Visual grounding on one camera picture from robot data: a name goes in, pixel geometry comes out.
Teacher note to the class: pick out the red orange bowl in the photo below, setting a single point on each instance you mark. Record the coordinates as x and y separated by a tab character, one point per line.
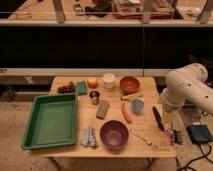
129	85

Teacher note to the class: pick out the black handled knife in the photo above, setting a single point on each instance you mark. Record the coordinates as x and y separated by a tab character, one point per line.
158	118

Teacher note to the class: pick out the black power box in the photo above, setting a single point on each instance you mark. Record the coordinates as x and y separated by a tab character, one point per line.
199	134

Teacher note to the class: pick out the grey sponge block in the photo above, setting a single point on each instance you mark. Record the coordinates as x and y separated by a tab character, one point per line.
102	109

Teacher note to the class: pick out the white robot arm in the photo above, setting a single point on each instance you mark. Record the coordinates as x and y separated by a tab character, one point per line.
187	83

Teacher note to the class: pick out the purple bowl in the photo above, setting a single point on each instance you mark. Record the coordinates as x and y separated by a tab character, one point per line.
114	135

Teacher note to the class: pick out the white paper cup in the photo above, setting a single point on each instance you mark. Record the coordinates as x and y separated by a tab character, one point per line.
109	80

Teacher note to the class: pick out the green plastic tray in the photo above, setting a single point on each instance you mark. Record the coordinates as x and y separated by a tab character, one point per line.
52	122

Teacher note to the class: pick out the beige wooden utensil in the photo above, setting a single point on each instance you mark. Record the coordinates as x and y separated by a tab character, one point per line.
131	96

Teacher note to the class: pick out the green sponge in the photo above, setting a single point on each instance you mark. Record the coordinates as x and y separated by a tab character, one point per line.
81	88

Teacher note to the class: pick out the wooden table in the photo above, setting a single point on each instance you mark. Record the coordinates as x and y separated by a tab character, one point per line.
144	124

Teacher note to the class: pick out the small metal cup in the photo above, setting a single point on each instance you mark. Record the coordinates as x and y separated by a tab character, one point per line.
94	96

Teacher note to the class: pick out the orange fruit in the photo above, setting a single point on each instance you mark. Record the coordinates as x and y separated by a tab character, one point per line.
92	82

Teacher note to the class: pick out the orange carrot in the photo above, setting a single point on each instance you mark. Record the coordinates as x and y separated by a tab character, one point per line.
125	114

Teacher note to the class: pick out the bunch of dark grapes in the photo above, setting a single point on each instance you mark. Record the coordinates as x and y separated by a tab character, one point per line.
70	88

